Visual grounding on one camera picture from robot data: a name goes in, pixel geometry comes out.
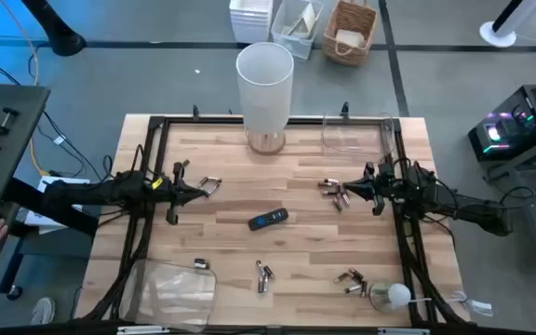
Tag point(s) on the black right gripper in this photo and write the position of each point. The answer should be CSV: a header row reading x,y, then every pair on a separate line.
x,y
379,188

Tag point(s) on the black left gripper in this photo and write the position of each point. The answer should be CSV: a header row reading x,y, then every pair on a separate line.
x,y
175,193

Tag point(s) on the clear plastic bin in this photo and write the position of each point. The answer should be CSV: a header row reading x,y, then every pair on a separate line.
x,y
170,295
356,137

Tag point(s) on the black remote control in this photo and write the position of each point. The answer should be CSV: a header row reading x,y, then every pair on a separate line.
x,y
268,219

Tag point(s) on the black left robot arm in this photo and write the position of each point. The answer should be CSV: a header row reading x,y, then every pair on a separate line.
x,y
110,191

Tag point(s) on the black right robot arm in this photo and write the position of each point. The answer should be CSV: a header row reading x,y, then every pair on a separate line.
x,y
463,207

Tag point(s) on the black table clamp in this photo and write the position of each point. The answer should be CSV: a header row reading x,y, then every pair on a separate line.
x,y
344,109
196,111

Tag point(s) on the globe bulb lamp silver base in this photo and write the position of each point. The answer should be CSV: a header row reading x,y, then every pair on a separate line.
x,y
391,298

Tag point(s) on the white folded cloth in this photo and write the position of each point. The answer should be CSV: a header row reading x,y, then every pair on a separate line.
x,y
350,37

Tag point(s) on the clear storage box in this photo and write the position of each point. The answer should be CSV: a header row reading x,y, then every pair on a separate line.
x,y
296,46

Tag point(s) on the white box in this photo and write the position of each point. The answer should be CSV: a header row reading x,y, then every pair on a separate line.
x,y
40,218

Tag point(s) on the computer tower RGB lights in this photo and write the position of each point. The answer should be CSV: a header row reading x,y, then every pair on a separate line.
x,y
514,125

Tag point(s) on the wicker basket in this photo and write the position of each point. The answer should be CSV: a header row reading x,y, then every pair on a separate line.
x,y
361,18

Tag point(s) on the beige paper sheets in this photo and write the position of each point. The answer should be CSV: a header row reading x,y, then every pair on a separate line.
x,y
303,21

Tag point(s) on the white stacked bins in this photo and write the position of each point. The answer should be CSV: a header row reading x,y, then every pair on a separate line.
x,y
250,21

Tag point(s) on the white shoe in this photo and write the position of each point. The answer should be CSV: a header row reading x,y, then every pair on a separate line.
x,y
44,311

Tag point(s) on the dark grey desk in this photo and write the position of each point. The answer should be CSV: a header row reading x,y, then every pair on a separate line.
x,y
3,163

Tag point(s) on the black caster wheel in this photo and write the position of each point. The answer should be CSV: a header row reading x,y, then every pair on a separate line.
x,y
15,292

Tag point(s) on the tower fan white base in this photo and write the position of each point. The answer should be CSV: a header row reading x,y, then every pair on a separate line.
x,y
498,32

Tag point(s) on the black floor tower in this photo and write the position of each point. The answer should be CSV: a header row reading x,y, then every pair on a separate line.
x,y
58,32

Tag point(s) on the black metal table frame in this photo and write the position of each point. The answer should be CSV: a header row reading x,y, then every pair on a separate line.
x,y
193,120

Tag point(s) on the silver metal bracket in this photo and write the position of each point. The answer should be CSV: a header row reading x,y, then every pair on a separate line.
x,y
142,330
403,331

